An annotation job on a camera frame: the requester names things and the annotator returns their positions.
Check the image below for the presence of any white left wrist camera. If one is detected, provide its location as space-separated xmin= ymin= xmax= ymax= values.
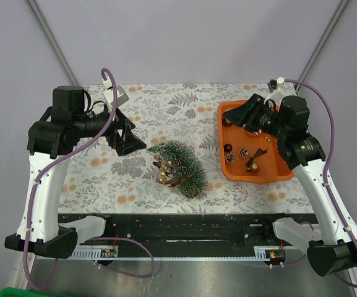
xmin=103 ymin=85 xmax=129 ymax=111

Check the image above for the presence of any brown ribbon bow ornament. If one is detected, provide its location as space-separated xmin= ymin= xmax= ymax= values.
xmin=246 ymin=148 xmax=268 ymax=166

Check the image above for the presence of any gold berry ribbon sprig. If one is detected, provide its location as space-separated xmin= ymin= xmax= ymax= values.
xmin=152 ymin=155 xmax=190 ymax=187

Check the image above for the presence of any white slotted cable duct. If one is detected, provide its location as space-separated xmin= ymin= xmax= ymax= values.
xmin=69 ymin=246 xmax=270 ymax=261

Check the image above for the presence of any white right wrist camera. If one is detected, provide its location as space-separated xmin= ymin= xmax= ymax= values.
xmin=264 ymin=77 xmax=289 ymax=109

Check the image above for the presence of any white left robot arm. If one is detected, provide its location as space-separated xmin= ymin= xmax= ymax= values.
xmin=4 ymin=86 xmax=146 ymax=259

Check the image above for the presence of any dark brown ball ornament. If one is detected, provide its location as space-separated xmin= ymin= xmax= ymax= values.
xmin=223 ymin=119 xmax=232 ymax=127

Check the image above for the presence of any small green christmas tree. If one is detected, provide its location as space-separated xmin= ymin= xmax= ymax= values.
xmin=147 ymin=140 xmax=208 ymax=199

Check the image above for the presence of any dark red small ball ornament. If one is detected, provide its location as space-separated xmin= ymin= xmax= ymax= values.
xmin=224 ymin=144 xmax=233 ymax=153

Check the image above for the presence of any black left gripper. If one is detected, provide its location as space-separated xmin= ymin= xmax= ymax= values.
xmin=74 ymin=102 xmax=147 ymax=154

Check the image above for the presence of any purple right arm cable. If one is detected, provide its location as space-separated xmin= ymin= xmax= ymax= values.
xmin=243 ymin=79 xmax=357 ymax=288

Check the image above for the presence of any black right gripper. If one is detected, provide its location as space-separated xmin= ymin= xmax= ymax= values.
xmin=222 ymin=93 xmax=288 ymax=140

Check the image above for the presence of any frosted pine cone ornament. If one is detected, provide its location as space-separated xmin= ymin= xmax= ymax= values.
xmin=225 ymin=153 xmax=236 ymax=164

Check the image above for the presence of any orange plastic bin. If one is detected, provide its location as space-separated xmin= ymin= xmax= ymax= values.
xmin=217 ymin=100 xmax=294 ymax=184

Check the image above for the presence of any green plastic object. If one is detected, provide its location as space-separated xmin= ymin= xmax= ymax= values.
xmin=0 ymin=287 xmax=47 ymax=297

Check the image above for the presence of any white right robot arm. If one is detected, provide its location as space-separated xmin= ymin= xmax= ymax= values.
xmin=222 ymin=94 xmax=357 ymax=276

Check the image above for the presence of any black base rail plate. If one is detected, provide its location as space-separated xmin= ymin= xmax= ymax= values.
xmin=57 ymin=213 xmax=318 ymax=248

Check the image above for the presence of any floral patterned table mat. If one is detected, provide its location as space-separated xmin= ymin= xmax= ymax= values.
xmin=59 ymin=84 xmax=312 ymax=213

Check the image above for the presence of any small pine cone ornament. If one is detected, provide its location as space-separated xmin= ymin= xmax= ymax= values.
xmin=239 ymin=148 xmax=249 ymax=158

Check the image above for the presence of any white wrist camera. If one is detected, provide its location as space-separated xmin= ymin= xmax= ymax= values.
xmin=264 ymin=77 xmax=289 ymax=109
xmin=103 ymin=85 xmax=129 ymax=111

